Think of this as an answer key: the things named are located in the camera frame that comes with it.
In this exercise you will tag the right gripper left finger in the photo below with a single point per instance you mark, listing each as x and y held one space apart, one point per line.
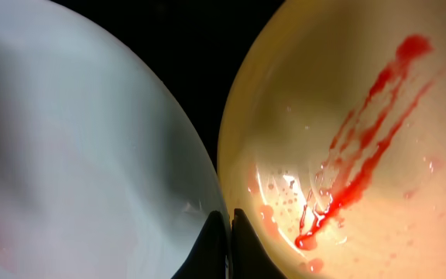
207 258

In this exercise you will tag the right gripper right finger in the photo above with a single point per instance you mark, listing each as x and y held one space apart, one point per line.
249 258

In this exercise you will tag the light blue plate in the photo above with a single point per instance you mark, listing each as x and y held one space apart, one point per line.
102 174

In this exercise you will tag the yellow plate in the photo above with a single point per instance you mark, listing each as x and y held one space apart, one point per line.
333 139

